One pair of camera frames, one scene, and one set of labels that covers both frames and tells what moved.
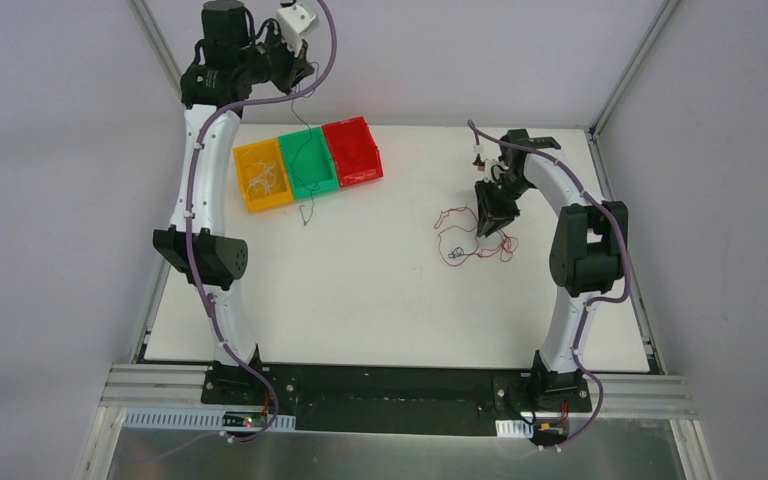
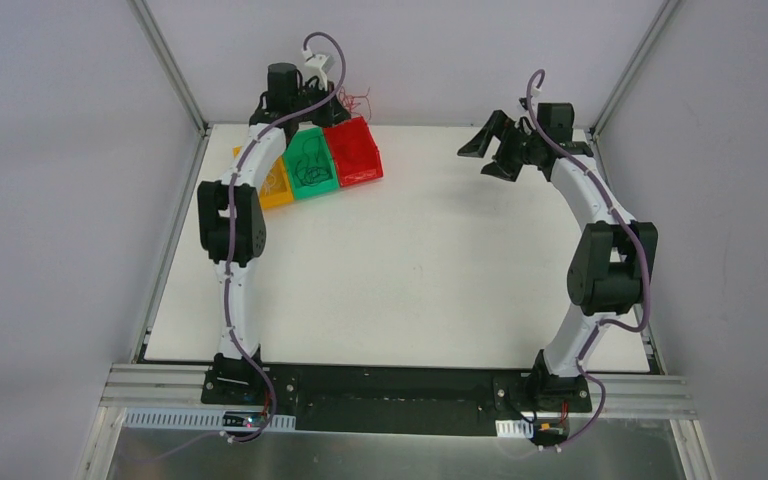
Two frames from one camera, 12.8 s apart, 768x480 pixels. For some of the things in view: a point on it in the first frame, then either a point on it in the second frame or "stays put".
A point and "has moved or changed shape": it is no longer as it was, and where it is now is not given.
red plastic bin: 354,150 stays put
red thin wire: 447,210 → 350,103
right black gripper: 491,192 → 509,148
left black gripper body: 289,69 → 330,110
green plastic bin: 308,162 stays put
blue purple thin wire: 316,82 has moved or changed shape
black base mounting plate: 393,401 stays put
